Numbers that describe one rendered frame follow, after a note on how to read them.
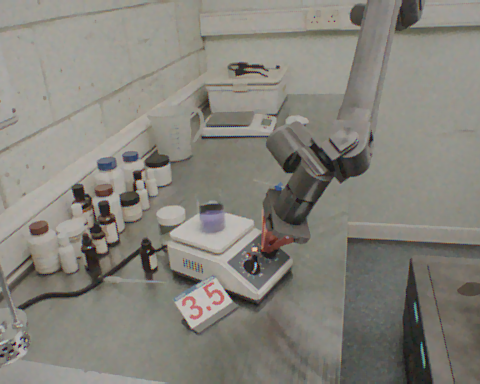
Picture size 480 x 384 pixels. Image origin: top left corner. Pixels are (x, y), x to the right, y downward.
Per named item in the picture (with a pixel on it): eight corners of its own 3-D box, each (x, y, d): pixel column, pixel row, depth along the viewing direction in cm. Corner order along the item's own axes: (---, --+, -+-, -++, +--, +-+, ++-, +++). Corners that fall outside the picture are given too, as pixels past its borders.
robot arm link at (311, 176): (318, 176, 68) (344, 174, 71) (293, 145, 72) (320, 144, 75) (297, 208, 72) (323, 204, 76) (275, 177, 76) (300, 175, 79)
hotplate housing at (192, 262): (294, 268, 88) (294, 232, 85) (258, 307, 78) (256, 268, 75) (202, 240, 100) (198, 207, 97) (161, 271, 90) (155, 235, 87)
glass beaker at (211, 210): (195, 228, 88) (190, 189, 84) (221, 221, 90) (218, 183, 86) (205, 242, 83) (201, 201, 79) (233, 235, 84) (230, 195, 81)
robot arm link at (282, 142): (362, 137, 68) (368, 165, 75) (319, 90, 74) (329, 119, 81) (295, 183, 68) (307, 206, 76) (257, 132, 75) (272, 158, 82)
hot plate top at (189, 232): (256, 224, 88) (256, 220, 88) (219, 254, 80) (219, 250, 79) (206, 211, 95) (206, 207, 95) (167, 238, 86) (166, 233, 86)
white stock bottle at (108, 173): (125, 199, 122) (117, 152, 117) (132, 209, 116) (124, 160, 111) (98, 205, 119) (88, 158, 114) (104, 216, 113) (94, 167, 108)
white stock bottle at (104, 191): (122, 235, 104) (114, 191, 100) (96, 237, 104) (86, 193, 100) (127, 222, 110) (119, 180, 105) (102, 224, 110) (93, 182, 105)
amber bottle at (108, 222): (105, 237, 104) (96, 198, 100) (121, 236, 104) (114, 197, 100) (100, 246, 100) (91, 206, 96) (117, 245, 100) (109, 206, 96)
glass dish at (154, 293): (161, 283, 87) (160, 273, 86) (181, 294, 83) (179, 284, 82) (138, 297, 83) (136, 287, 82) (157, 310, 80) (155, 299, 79)
